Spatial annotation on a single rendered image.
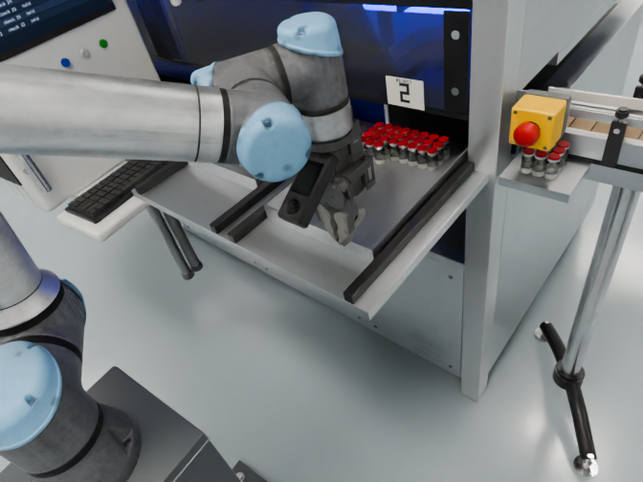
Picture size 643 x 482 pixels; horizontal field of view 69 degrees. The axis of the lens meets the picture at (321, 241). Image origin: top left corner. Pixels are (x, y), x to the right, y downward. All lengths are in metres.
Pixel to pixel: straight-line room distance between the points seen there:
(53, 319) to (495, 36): 0.79
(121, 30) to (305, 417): 1.30
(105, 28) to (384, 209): 0.94
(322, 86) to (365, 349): 1.27
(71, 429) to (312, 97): 0.53
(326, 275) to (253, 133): 0.39
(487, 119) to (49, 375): 0.78
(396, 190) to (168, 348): 1.34
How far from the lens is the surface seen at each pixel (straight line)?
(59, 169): 1.44
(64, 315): 0.78
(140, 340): 2.11
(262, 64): 0.60
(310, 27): 0.60
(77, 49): 1.44
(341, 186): 0.69
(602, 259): 1.20
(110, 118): 0.45
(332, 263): 0.80
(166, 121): 0.45
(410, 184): 0.95
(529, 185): 0.95
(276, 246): 0.87
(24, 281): 0.74
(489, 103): 0.90
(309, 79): 0.61
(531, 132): 0.85
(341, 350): 1.77
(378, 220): 0.87
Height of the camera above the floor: 1.44
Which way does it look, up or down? 41 degrees down
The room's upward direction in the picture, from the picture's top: 14 degrees counter-clockwise
